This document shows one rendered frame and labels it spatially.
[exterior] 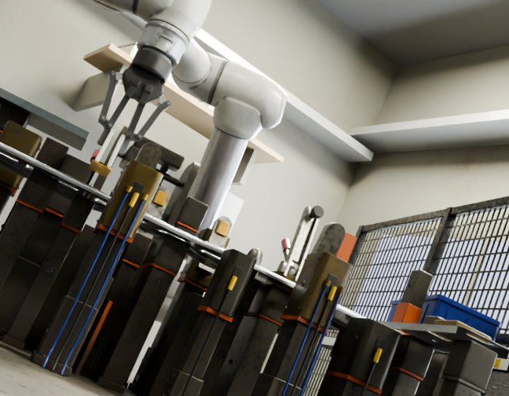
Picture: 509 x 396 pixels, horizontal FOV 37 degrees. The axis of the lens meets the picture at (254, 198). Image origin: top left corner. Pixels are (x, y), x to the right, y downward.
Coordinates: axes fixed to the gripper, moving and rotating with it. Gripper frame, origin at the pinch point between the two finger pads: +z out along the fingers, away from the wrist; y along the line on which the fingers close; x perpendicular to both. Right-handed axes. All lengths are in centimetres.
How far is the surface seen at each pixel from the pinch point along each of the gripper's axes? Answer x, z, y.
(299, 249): 15.0, -2.6, 46.7
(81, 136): 26.8, -5.9, -6.0
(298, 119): 330, -152, 112
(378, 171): 337, -149, 182
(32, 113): 27.6, -5.7, -17.4
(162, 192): 13.0, 0.2, 13.8
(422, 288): 14, -7, 77
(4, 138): 11.7, 4.8, -18.6
